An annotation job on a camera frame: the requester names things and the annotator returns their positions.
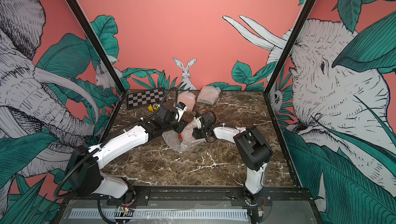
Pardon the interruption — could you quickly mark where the black white chessboard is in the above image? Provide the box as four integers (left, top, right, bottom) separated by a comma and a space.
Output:
127, 88, 165, 109

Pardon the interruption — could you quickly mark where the clear bubble wrap sheet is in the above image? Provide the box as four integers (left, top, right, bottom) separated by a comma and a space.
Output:
162, 118, 206, 153

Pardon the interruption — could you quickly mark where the right bubble wrapped plate bundle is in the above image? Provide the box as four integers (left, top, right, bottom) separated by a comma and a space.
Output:
197, 86, 221, 105

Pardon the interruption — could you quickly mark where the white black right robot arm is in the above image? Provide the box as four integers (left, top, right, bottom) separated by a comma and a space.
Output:
192, 111, 273, 195

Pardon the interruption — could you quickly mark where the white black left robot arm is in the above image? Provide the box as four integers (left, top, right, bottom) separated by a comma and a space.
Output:
66, 102, 187, 199

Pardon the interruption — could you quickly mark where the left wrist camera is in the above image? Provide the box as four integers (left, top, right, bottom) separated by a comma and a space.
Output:
176, 102, 187, 122

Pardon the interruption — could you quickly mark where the white slotted cable duct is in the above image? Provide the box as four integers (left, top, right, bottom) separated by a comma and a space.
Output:
67, 208, 249, 222

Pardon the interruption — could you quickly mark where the black right frame post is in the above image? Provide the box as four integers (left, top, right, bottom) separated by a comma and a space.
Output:
263, 0, 316, 97

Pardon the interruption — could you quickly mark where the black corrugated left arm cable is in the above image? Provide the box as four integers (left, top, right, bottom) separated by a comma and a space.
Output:
53, 87, 179, 200

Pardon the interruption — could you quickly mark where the black left frame post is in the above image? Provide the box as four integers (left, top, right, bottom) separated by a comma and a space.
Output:
66, 0, 126, 94

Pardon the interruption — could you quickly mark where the left pink bubble wrapped bundle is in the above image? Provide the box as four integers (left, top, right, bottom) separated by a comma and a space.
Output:
177, 91, 196, 111

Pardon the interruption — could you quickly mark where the black frame post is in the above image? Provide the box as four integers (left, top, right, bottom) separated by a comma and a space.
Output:
66, 0, 126, 94
263, 0, 316, 97

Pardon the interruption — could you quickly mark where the small yellow toy block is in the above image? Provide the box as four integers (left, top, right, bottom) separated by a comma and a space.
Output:
147, 103, 160, 112

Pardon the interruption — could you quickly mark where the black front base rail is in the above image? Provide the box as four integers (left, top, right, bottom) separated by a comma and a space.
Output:
61, 185, 313, 207

